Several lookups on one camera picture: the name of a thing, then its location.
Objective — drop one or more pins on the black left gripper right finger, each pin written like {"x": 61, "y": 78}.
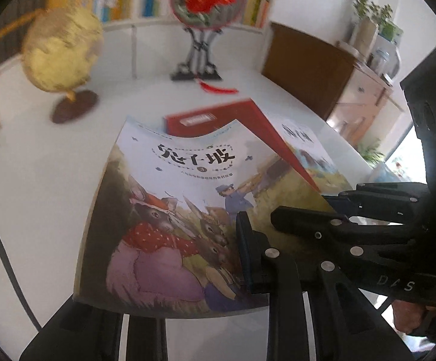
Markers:
{"x": 330, "y": 318}

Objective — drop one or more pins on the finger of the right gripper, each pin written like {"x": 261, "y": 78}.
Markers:
{"x": 381, "y": 199}
{"x": 317, "y": 227}

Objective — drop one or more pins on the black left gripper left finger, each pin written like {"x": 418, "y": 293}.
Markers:
{"x": 80, "y": 332}

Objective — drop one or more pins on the rabbit hill picture book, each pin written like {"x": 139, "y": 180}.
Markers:
{"x": 161, "y": 240}

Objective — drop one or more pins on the red fairy tale book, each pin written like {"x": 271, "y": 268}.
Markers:
{"x": 207, "y": 120}

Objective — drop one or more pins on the white bookshelf with books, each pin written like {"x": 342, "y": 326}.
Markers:
{"x": 146, "y": 0}

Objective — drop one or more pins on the person's hand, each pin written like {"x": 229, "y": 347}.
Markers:
{"x": 408, "y": 316}

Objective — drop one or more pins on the blue tissue pack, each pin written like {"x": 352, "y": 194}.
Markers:
{"x": 382, "y": 174}

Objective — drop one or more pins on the brown wooden cabinet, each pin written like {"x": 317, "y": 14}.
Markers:
{"x": 313, "y": 71}

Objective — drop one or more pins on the red tassel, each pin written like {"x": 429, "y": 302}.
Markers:
{"x": 215, "y": 89}

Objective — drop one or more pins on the potted green plant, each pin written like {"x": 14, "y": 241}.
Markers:
{"x": 371, "y": 22}

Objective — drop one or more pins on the black ornament stand with fan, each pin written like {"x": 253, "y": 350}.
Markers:
{"x": 203, "y": 20}

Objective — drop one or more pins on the golden desk globe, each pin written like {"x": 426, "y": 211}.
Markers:
{"x": 57, "y": 54}

